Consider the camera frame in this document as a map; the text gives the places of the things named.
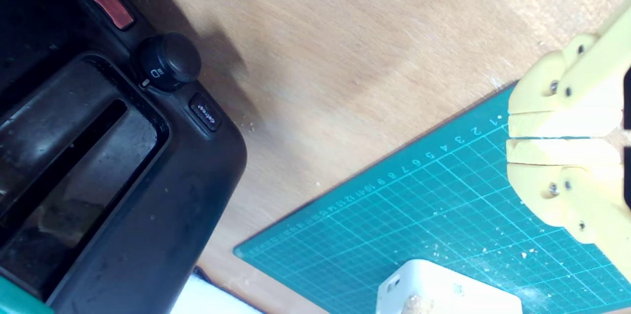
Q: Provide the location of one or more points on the brown bread slice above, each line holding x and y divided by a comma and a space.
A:
416, 305

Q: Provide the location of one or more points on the black two-slot toaster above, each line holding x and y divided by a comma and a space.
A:
197, 181

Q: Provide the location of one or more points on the green cutting mat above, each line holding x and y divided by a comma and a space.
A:
443, 195

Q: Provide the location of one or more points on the white rounded block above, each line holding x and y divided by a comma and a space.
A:
473, 294

